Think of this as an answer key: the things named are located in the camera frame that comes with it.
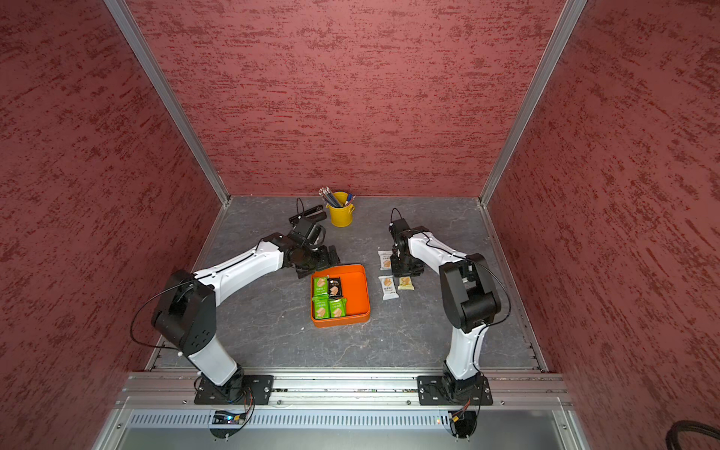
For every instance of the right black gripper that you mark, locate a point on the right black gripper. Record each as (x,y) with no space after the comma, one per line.
(397,271)

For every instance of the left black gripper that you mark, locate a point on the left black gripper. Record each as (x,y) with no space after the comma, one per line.
(323,261)

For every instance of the yellow cookie packet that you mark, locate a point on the yellow cookie packet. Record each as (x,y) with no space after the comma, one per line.
(405,284)

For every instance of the white pink cookie packet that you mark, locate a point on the white pink cookie packet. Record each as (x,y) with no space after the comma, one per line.
(385,259)

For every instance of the black cookie packet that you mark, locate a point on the black cookie packet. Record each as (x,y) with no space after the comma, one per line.
(334,287)

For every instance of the orange plastic storage tray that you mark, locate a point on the orange plastic storage tray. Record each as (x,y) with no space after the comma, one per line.
(354,286)

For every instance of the white cookie packet front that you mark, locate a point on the white cookie packet front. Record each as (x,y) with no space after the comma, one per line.
(389,290)

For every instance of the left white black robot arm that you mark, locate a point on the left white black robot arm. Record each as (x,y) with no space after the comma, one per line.
(187,311)

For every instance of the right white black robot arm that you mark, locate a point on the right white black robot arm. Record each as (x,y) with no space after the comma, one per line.
(469,298)

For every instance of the green cookie packet far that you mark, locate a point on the green cookie packet far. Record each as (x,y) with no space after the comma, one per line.
(320,287)

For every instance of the green cookie packet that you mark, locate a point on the green cookie packet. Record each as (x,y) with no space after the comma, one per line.
(320,308)
(320,287)
(337,307)

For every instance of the black stapler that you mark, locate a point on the black stapler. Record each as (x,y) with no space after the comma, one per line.
(314,214)

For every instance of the green cookie packet left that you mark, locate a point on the green cookie packet left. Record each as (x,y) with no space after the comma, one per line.
(320,308)

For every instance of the yellow pen cup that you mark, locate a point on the yellow pen cup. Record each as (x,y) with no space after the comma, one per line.
(341,211)

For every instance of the green cookie packet middle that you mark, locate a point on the green cookie packet middle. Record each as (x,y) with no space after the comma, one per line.
(337,307)

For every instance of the pens in cup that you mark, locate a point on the pens in cup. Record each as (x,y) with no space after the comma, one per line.
(329,197)

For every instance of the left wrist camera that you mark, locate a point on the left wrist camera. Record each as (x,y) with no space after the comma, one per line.
(308,233)

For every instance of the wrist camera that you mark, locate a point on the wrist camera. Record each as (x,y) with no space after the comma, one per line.
(308,233)
(401,232)

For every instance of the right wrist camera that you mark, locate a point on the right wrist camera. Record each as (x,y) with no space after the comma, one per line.
(401,232)

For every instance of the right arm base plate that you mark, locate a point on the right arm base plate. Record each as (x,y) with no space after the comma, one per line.
(433,389)

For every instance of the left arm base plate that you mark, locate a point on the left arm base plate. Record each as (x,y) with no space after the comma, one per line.
(239,390)

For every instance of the aluminium front rail frame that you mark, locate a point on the aluminium front rail frame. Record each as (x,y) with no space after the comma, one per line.
(341,409)

